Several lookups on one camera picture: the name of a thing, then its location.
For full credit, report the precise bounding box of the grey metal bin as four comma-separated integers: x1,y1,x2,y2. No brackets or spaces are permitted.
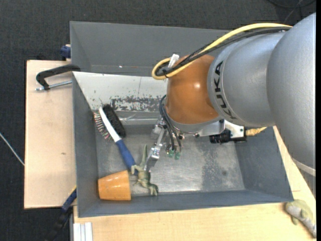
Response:
69,21,294,218

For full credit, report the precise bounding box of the white and blue brush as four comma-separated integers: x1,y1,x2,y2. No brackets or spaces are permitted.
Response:
92,103,139,176

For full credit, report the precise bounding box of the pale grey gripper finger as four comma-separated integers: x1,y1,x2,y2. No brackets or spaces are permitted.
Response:
149,149,162,173
143,146,157,172

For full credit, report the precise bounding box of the green toy lizard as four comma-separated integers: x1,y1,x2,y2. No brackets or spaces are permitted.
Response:
130,144,159,197

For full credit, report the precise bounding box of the pale grey green glove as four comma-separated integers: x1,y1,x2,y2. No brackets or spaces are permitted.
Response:
284,199,316,238

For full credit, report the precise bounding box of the pale wood board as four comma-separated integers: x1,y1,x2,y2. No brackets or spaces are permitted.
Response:
24,60,77,209

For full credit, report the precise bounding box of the orange cup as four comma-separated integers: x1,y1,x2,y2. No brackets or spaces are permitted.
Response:
97,169,132,201

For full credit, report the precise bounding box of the black cylinder on white bracket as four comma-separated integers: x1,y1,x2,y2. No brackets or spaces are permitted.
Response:
209,120,248,145

